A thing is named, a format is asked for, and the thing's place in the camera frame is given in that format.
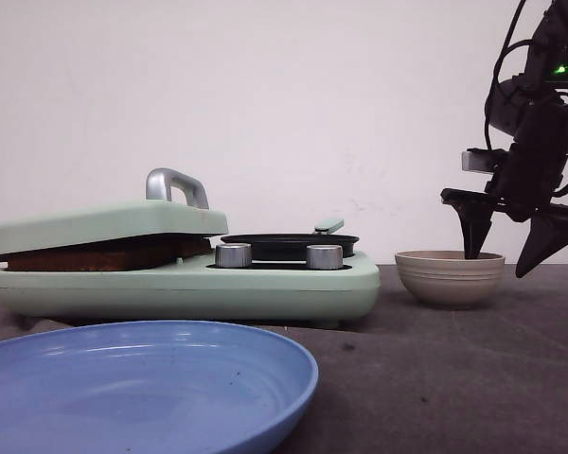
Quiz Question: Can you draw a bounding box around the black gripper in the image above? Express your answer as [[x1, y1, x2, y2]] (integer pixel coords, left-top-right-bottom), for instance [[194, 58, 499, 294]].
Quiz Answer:
[[441, 102, 568, 278]]

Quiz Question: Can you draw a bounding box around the beige ribbed ceramic bowl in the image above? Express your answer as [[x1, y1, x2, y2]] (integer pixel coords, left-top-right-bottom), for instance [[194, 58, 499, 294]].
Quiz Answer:
[[395, 251, 506, 308]]

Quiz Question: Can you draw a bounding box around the breakfast maker hinged lid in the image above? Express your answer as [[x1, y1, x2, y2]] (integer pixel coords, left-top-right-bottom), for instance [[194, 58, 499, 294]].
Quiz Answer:
[[0, 167, 229, 261]]

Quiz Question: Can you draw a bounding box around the white bread slice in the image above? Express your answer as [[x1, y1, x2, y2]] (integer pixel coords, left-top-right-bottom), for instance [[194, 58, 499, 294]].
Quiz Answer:
[[174, 236, 212, 259], [7, 243, 179, 273]]

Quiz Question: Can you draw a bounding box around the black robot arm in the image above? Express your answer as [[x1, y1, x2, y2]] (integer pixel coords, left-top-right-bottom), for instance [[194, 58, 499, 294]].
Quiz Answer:
[[441, 1, 568, 277]]

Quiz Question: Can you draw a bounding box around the mint green breakfast maker base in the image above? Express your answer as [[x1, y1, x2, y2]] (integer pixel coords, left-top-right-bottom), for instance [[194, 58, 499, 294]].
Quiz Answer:
[[0, 252, 381, 323]]

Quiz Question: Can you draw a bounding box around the right silver control knob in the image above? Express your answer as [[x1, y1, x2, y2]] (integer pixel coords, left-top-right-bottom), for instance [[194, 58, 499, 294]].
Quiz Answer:
[[306, 244, 344, 271]]

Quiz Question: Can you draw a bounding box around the silver control knob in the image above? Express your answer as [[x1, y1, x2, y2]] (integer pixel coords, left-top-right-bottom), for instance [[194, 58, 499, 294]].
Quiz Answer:
[[215, 243, 252, 269], [306, 244, 344, 271]]

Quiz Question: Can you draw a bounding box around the black round frying pan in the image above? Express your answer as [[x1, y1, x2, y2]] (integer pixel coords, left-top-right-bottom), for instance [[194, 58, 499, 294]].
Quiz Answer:
[[221, 218, 360, 261]]

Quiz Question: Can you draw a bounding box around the left silver control knob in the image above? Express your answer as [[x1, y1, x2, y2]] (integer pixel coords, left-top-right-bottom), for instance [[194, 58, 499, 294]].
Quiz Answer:
[[215, 243, 252, 269]]

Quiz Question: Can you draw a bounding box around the blue plastic plate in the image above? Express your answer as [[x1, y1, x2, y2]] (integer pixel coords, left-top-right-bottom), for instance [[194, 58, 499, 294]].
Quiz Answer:
[[0, 321, 319, 453]]

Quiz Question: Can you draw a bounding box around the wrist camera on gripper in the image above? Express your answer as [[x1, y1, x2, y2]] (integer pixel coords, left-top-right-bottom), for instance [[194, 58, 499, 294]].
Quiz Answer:
[[461, 148, 507, 174]]

